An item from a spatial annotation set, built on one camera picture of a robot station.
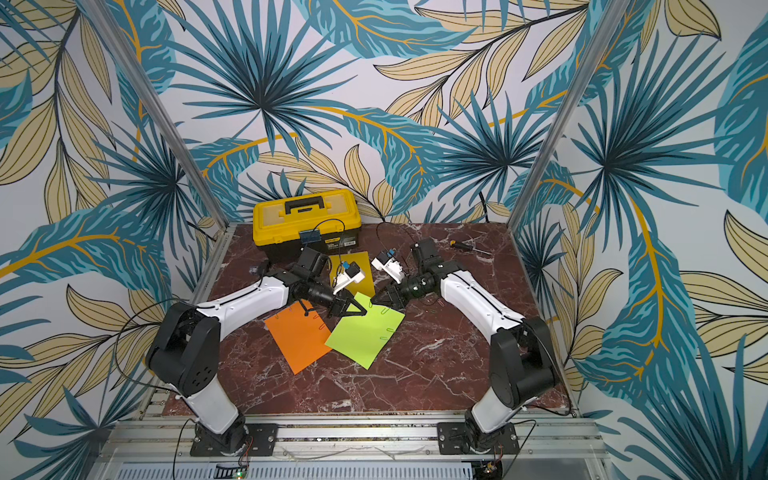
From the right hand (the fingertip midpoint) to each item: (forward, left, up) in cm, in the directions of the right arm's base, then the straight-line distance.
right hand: (376, 299), depth 80 cm
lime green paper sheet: (-7, +4, -9) cm, 12 cm away
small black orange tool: (+32, -32, -15) cm, 48 cm away
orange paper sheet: (-3, +23, -16) cm, 28 cm away
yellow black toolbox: (+14, +11, +16) cm, 24 cm away
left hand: (-4, +4, -2) cm, 6 cm away
